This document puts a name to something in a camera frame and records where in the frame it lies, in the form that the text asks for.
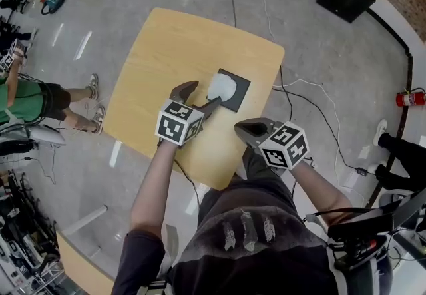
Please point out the black tissue box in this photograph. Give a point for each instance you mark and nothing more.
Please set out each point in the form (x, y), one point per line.
(241, 94)

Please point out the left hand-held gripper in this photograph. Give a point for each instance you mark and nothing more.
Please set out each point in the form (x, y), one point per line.
(173, 127)

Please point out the white tissue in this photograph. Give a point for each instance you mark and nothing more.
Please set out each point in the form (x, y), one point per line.
(223, 87)

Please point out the person's dark trousers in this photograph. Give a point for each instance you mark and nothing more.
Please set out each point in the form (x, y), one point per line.
(253, 183)

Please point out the wooden table with white legs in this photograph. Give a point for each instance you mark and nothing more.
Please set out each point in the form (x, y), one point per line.
(76, 267)

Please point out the person's dark printed t-shirt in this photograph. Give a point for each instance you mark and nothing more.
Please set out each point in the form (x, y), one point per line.
(249, 270)

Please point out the black backpack equipment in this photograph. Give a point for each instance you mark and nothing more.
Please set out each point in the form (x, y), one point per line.
(362, 223)

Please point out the person's right forearm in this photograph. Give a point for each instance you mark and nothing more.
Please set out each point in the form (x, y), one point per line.
(319, 190)

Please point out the group of black office chairs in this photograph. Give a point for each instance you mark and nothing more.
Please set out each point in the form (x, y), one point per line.
(20, 220)

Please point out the red fire extinguisher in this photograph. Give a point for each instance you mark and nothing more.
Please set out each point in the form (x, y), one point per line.
(411, 99)

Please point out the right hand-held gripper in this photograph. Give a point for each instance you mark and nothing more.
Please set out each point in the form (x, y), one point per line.
(286, 147)

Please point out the person's left forearm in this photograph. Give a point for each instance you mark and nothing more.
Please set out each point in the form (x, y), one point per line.
(153, 187)

